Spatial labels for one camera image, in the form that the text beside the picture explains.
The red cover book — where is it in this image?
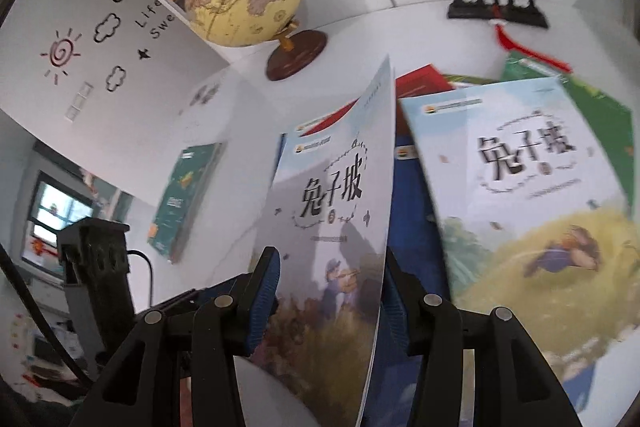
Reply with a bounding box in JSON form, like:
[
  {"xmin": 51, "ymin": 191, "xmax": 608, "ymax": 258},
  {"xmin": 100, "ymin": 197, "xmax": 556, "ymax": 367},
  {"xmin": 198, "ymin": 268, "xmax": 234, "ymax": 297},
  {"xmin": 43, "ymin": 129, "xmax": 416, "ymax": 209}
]
[{"xmin": 320, "ymin": 64, "xmax": 453, "ymax": 132}]

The brown field cover book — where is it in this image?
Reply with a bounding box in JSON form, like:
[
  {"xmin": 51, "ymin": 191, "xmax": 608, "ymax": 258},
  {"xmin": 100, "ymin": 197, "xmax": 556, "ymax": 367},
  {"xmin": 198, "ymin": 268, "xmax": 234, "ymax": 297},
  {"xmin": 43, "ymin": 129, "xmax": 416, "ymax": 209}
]
[{"xmin": 247, "ymin": 54, "xmax": 393, "ymax": 427}]

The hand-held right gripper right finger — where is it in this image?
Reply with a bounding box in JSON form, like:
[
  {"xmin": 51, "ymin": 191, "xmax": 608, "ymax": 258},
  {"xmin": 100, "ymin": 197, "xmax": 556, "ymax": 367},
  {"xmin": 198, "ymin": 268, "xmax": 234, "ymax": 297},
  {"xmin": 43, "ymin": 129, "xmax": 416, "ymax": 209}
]
[{"xmin": 382, "ymin": 249, "xmax": 583, "ymax": 427}]

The thick black cable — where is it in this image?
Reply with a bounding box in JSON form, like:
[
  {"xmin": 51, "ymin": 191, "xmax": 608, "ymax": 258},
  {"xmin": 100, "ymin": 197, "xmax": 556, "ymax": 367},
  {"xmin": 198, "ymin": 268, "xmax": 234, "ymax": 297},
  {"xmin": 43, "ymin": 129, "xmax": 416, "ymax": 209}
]
[{"xmin": 0, "ymin": 244, "xmax": 88, "ymax": 383}]

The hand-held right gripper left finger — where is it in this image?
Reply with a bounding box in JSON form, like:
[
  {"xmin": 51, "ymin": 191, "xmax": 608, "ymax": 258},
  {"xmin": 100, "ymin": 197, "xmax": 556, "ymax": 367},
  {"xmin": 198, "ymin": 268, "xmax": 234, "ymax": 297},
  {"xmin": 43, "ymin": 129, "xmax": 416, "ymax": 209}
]
[{"xmin": 70, "ymin": 247, "xmax": 282, "ymax": 427}]

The yellow meadow cover book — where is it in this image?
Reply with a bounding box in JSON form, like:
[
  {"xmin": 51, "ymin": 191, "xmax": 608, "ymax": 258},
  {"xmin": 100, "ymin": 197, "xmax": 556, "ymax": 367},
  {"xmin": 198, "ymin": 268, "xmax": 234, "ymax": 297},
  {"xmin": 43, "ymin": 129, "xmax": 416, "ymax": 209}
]
[{"xmin": 400, "ymin": 77, "xmax": 640, "ymax": 413}]

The blue cover book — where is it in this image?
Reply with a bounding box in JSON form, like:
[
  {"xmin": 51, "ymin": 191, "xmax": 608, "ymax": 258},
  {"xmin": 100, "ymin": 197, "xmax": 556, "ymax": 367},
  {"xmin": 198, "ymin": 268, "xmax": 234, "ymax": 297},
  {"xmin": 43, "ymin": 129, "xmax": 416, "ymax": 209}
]
[{"xmin": 387, "ymin": 134, "xmax": 451, "ymax": 427}]

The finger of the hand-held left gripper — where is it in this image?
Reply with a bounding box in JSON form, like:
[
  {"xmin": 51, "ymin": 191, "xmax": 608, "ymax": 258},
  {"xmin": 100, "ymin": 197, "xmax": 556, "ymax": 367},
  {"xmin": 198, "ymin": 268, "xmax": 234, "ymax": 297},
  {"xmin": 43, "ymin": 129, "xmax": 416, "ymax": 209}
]
[{"xmin": 147, "ymin": 273, "xmax": 253, "ymax": 315}]

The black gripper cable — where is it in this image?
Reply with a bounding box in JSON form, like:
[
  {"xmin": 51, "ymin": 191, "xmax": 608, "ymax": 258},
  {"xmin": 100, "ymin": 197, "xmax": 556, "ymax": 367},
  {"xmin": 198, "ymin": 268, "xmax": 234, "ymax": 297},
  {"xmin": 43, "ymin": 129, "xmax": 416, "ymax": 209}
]
[{"xmin": 125, "ymin": 249, "xmax": 155, "ymax": 308}]

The red tassel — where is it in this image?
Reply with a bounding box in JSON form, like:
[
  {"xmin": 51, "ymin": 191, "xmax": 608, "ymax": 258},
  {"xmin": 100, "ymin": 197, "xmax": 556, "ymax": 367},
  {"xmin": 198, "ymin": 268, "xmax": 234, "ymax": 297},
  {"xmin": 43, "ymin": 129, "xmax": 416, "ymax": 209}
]
[{"xmin": 492, "ymin": 19, "xmax": 572, "ymax": 72}]

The glass window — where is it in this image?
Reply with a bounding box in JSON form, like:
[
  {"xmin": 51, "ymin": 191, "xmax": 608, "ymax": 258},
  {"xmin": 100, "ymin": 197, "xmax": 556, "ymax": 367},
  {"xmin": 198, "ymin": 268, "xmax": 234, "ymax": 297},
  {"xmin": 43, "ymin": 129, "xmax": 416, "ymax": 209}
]
[{"xmin": 22, "ymin": 172, "xmax": 133, "ymax": 280}]

